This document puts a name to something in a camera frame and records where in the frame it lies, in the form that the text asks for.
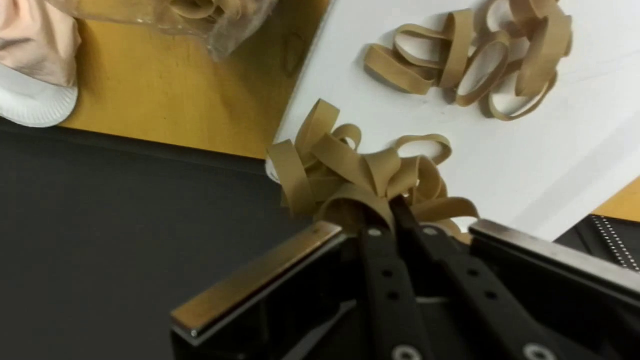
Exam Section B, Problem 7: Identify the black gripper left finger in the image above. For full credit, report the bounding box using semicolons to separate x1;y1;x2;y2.
359;225;432;360

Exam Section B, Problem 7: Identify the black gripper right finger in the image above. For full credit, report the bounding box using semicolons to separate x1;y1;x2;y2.
390;196;599;360

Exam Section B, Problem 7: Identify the rubber band bunch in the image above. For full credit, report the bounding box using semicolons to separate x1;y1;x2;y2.
268;99;478;243

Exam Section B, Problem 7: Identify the rubber band pile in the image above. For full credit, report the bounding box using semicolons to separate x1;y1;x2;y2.
365;0;573;122

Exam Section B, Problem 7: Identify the clear bag of rubber bands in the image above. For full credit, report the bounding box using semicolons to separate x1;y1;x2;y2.
47;0;278;60

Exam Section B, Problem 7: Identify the white plastic storage box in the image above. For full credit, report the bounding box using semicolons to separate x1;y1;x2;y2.
276;0;640;239

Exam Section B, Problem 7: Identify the white plate under cloth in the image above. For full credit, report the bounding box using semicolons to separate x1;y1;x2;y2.
0;66;78;128

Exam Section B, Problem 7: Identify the peach cloth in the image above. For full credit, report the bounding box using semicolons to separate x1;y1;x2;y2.
0;0;80;86

